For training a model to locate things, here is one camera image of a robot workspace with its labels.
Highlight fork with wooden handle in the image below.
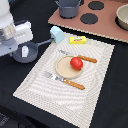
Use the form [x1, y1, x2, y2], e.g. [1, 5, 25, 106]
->
[44, 72, 85, 90]

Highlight black stove burner rear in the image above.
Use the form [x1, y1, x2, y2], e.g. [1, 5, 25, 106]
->
[88, 1, 104, 10]

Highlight beige woven placemat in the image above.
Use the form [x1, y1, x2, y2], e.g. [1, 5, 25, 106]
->
[13, 33, 114, 128]

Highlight grey saucepan with handle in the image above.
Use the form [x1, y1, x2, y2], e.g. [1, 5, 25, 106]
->
[13, 39, 52, 63]

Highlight knife with wooden handle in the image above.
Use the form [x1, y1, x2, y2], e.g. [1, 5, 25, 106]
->
[58, 50, 97, 63]

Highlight yellow butter box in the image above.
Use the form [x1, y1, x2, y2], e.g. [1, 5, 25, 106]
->
[69, 36, 86, 44]

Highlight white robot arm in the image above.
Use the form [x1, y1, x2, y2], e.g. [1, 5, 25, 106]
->
[0, 0, 33, 56]

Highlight white salt shaker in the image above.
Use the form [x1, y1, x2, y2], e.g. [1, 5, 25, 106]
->
[21, 46, 29, 57]

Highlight tall grey pot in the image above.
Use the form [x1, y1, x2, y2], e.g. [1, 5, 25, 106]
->
[56, 0, 81, 19]

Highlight brown stove board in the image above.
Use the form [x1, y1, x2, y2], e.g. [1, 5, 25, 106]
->
[48, 0, 128, 43]

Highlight light blue cup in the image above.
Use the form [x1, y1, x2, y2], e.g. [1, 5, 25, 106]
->
[50, 26, 64, 43]

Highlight black stove burner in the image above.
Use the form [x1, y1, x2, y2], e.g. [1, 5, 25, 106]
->
[80, 13, 98, 24]
[88, 1, 104, 10]

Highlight red tomato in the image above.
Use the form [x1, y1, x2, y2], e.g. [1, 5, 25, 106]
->
[70, 57, 83, 70]

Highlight round wooden plate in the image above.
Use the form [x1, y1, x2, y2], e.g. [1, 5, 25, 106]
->
[55, 55, 83, 79]

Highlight cream bowl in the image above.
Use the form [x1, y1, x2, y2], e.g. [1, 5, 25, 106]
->
[116, 4, 128, 30]

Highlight black stove burner front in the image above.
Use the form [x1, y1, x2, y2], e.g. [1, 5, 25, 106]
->
[80, 13, 98, 24]

